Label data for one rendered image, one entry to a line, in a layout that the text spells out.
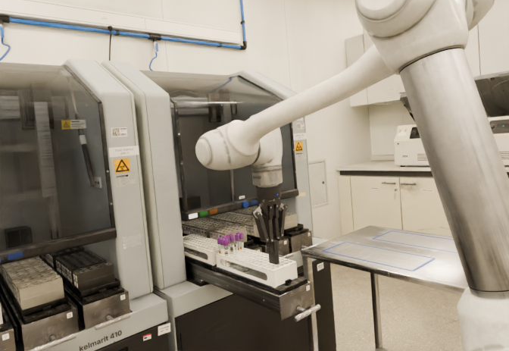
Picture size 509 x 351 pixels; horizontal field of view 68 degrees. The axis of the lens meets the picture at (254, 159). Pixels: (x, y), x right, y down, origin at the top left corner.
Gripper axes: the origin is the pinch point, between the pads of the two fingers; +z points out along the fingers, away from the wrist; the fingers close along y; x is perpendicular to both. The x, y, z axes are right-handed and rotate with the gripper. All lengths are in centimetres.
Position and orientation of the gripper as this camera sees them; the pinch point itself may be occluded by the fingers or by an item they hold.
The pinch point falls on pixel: (273, 251)
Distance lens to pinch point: 117.3
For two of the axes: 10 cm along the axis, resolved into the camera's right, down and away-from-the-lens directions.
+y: -7.6, 1.0, -6.4
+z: 0.8, 10.0, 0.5
